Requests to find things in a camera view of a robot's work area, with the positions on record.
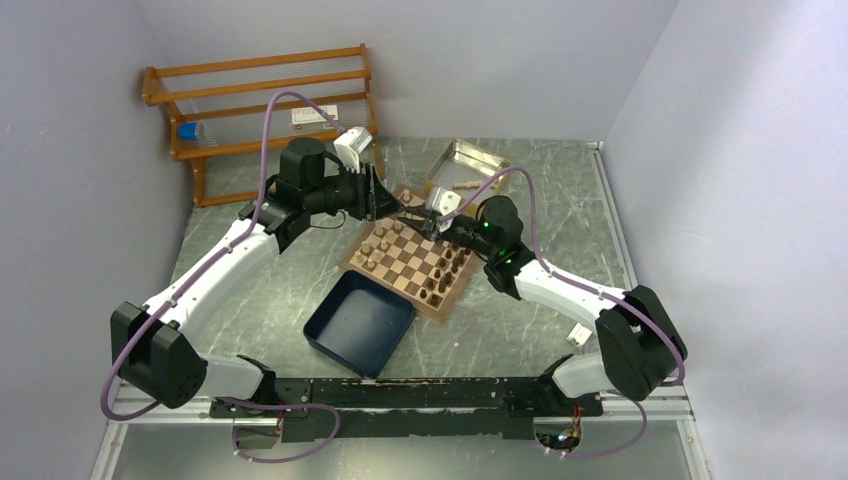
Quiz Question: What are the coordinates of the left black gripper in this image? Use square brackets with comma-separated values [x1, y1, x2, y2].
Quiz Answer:
[304, 158, 404, 221]

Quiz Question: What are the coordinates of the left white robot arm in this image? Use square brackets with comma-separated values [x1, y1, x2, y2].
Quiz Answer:
[110, 137, 403, 416]

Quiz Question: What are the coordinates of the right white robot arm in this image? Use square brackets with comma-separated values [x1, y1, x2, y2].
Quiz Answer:
[401, 195, 687, 414]

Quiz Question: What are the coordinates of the dark chess pieces group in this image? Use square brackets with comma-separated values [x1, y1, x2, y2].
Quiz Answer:
[418, 246, 470, 309]

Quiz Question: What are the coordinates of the wooden chess board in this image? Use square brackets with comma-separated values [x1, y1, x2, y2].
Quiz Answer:
[339, 215, 482, 323]

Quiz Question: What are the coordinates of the light chess pieces pile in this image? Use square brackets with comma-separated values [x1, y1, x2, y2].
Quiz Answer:
[453, 180, 482, 189]

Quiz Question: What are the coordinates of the gold metal tin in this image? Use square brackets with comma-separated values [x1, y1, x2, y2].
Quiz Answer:
[425, 139, 510, 194]

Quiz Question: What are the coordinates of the white red box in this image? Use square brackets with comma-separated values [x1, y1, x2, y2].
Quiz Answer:
[290, 106, 334, 130]

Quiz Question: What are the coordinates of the blue square tray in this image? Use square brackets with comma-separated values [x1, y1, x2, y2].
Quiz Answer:
[302, 271, 416, 379]

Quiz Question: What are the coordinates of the small white plastic part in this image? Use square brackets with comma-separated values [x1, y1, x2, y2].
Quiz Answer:
[567, 324, 593, 347]

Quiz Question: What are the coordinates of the wooden shelf rack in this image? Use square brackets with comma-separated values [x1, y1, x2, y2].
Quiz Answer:
[140, 44, 386, 208]

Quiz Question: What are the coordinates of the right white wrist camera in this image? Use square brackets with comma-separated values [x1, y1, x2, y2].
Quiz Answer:
[425, 186, 462, 216]

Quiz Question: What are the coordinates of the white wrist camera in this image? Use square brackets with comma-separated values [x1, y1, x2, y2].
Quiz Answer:
[425, 186, 462, 216]
[333, 126, 373, 174]

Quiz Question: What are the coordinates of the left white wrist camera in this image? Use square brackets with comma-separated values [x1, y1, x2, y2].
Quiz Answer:
[333, 126, 373, 174]

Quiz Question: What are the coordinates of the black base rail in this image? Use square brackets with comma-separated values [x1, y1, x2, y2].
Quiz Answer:
[209, 377, 604, 443]

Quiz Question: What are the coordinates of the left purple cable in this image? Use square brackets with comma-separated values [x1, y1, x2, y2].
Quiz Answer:
[99, 90, 349, 465]

